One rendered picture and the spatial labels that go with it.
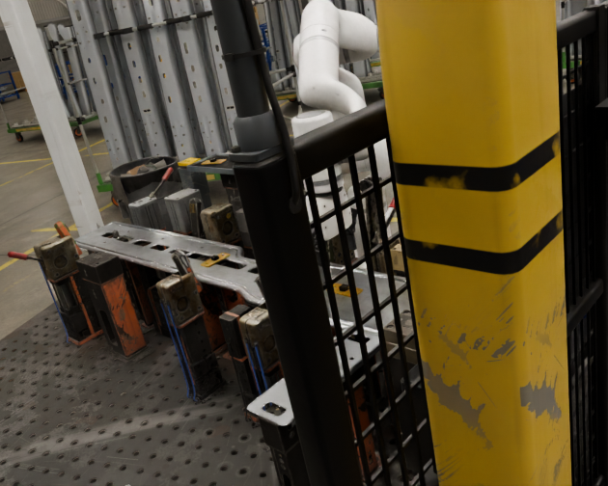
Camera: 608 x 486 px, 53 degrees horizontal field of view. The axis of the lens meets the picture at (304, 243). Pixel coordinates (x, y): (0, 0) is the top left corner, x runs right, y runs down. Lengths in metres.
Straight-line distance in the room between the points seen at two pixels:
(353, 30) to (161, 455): 1.12
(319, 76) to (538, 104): 0.91
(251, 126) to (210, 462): 1.18
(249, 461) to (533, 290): 1.06
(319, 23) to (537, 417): 1.07
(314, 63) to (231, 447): 0.89
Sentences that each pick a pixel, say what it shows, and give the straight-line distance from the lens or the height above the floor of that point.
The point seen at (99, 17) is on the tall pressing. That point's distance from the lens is 6.38.
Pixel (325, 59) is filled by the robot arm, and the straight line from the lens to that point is 1.38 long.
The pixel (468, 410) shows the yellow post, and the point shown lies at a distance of 0.57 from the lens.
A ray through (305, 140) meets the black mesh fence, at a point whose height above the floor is 1.55.
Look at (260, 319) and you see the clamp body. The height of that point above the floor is 1.04.
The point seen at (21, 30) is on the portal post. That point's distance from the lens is 5.21.
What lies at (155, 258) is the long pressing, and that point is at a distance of 1.87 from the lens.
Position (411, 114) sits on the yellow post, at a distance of 0.46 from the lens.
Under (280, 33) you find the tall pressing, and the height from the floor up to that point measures 1.08.
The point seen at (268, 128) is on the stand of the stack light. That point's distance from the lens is 0.40.
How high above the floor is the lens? 1.65
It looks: 22 degrees down
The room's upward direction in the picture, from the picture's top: 12 degrees counter-clockwise
